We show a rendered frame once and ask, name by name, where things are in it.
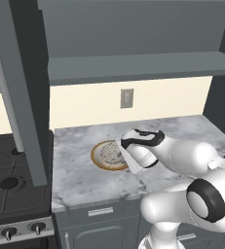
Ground grey base cabinet door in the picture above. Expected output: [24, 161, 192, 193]
[57, 224, 141, 249]

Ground grey drawer front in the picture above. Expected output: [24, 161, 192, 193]
[65, 197, 143, 226]
[175, 223, 225, 249]

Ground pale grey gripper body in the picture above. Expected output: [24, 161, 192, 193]
[116, 137, 143, 175]

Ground grey wall cabinet door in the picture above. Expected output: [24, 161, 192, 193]
[0, 0, 51, 188]

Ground long white door handle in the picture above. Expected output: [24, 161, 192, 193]
[0, 31, 25, 154]

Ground black stove knob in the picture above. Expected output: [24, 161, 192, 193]
[30, 221, 47, 236]
[0, 227, 19, 242]

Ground silver base cabinet handle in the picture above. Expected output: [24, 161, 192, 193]
[63, 231, 70, 249]

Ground silver drawer handle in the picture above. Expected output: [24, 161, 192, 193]
[87, 206, 115, 218]
[176, 232, 198, 243]

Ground black gas hob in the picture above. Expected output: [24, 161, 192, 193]
[0, 130, 56, 249]

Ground grey wall outlet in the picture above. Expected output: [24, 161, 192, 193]
[120, 88, 135, 110]

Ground dark grey tall cabinet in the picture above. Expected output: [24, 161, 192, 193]
[203, 9, 225, 146]

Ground grey wall cabinet with shelf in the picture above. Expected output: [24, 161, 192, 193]
[36, 0, 225, 88]

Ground gold rimmed patterned bowl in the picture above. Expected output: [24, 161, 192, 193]
[90, 139, 131, 172]

